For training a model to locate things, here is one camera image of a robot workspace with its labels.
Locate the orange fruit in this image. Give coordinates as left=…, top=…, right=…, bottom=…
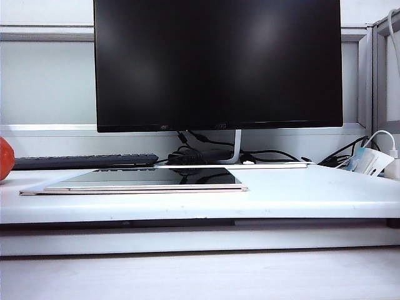
left=0, top=136, right=16, bottom=186

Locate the flat square mirror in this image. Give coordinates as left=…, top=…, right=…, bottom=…
left=19, top=167, right=249, bottom=196

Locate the black power adapter brick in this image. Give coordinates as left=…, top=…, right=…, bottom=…
left=167, top=147, right=234, bottom=166

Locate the silver monitor stand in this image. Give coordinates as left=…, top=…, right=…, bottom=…
left=168, top=129, right=309, bottom=170

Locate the black computer monitor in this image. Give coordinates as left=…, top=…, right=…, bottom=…
left=92, top=0, right=344, bottom=133

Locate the black keyboard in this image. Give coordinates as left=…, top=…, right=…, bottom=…
left=11, top=152, right=160, bottom=171

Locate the black power cable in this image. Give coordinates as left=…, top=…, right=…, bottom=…
left=176, top=131, right=313, bottom=164

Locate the black cable bundle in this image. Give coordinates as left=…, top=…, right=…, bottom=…
left=316, top=135, right=370, bottom=170

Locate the white charging cable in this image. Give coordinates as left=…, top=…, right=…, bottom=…
left=242, top=130, right=398, bottom=166

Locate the grey partition post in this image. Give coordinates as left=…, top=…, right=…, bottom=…
left=356, top=17, right=400, bottom=136

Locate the white wall charger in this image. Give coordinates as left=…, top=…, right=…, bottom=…
left=384, top=149, right=400, bottom=181

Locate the thick white hanging cable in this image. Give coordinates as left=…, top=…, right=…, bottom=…
left=387, top=8, right=400, bottom=59

